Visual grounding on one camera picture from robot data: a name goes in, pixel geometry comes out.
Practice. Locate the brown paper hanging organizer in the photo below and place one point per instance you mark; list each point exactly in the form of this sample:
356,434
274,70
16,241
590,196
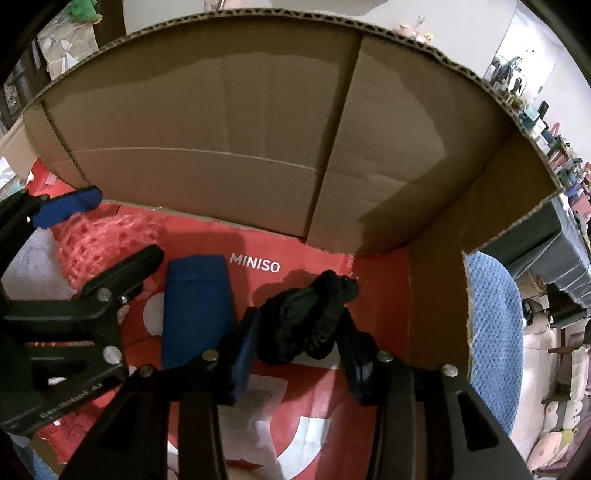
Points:
64,50

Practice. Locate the red printed paper bag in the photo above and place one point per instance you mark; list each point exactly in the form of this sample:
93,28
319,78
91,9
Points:
295,251

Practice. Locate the blue cloth pouch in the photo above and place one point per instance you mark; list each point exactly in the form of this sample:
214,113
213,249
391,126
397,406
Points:
198,314

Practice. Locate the pink plush toy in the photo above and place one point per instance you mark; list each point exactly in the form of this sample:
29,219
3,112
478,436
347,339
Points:
408,31

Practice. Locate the green plush toy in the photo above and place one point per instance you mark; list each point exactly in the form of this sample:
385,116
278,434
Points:
85,9

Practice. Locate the brown cardboard box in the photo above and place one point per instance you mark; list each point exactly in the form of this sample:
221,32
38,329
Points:
231,115

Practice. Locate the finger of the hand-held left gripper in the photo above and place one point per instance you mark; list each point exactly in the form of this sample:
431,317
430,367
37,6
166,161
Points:
129,270
69,205

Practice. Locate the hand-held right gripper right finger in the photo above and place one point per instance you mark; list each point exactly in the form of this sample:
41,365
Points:
353,369

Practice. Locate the black fuzzy cloth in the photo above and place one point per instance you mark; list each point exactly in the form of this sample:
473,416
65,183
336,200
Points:
309,318

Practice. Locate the wall mirror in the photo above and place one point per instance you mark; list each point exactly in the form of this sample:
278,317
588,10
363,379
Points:
521,41

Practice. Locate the red foam mesh net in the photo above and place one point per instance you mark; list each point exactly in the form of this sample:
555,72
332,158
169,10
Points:
106,240

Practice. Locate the pink plush cushion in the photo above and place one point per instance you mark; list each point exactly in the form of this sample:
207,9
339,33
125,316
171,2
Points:
551,450

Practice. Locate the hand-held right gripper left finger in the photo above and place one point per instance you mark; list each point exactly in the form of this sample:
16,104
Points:
244,360

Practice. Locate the blue knitted blanket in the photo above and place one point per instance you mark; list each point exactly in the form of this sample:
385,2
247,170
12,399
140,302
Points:
494,332

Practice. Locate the pastel plush toy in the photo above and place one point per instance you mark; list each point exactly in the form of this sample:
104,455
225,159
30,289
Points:
565,413

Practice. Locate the dark brown door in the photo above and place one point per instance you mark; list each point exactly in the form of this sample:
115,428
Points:
111,23

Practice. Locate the white fluffy cloth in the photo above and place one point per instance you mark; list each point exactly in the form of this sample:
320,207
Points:
32,267

